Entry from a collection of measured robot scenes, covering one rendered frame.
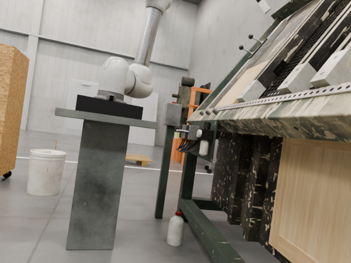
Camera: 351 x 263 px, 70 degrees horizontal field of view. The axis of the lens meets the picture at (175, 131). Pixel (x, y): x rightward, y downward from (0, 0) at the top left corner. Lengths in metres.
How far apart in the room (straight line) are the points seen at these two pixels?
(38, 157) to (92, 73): 8.43
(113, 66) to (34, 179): 1.36
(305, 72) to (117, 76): 0.97
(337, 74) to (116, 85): 1.08
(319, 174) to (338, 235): 0.22
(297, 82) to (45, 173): 2.08
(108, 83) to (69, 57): 9.37
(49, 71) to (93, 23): 2.53
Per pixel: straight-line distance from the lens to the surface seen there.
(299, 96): 0.90
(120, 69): 1.52
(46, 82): 10.78
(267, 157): 1.40
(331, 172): 1.06
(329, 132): 0.80
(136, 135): 9.91
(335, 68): 0.87
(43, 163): 2.44
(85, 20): 11.23
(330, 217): 1.06
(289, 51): 1.46
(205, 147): 1.41
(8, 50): 2.68
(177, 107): 1.99
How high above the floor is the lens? 0.72
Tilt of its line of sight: level
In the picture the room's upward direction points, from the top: 8 degrees clockwise
